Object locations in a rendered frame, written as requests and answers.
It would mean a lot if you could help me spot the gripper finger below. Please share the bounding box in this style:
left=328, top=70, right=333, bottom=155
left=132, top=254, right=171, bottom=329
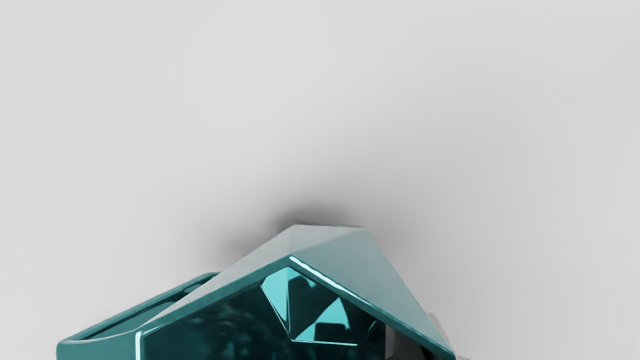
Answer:
left=428, top=313, right=471, bottom=360

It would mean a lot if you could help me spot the teal faceted mug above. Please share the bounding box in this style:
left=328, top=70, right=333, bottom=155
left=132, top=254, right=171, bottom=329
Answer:
left=56, top=224, right=457, bottom=360

